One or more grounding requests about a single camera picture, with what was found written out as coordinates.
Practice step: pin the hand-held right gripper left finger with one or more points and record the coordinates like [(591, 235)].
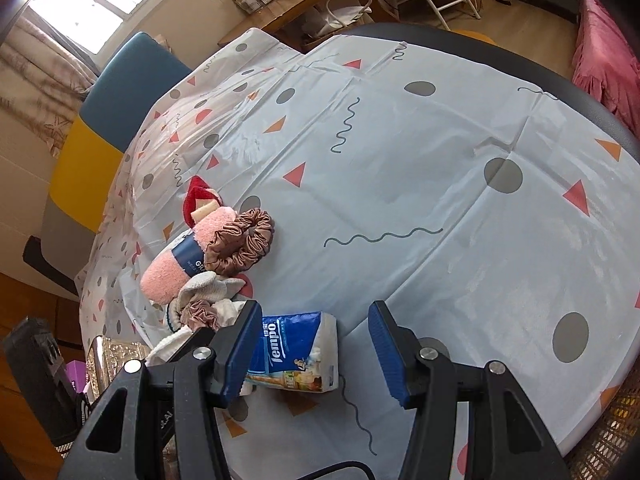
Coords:
[(240, 355)]

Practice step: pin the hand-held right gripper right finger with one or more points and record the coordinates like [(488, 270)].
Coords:
[(387, 355)]

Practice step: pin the yellow stool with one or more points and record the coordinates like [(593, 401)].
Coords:
[(475, 36)]

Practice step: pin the silver ornate box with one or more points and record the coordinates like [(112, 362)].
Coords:
[(112, 355)]

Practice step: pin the white grey sock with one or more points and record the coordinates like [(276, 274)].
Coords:
[(200, 287)]

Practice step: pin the wooden desk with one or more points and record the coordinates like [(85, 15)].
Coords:
[(295, 10)]

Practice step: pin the wicker chair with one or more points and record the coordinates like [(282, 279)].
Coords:
[(615, 425)]

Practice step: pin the beige patterned curtain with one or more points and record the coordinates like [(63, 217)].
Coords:
[(30, 85)]

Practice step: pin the brown satin scrunchie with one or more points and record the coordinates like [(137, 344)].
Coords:
[(220, 255)]

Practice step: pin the patterned plastic tablecloth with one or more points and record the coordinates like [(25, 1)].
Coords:
[(400, 185)]

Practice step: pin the pink ruffled bedspread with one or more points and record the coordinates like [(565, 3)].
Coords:
[(605, 50)]

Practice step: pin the window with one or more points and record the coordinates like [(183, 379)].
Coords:
[(90, 5)]

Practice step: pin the blue white tissue pack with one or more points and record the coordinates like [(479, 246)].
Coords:
[(300, 355)]

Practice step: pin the blue yellow grey sofa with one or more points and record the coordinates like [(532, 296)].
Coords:
[(90, 160)]

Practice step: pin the pink fluffy towel roll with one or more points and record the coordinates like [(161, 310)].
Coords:
[(165, 275)]

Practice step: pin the purple box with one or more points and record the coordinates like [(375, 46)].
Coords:
[(75, 375)]

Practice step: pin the white baby chair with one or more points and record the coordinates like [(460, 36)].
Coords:
[(345, 7)]

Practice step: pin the black case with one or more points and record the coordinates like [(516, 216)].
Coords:
[(35, 375)]

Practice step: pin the small pink scrunchie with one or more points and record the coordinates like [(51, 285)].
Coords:
[(197, 312)]

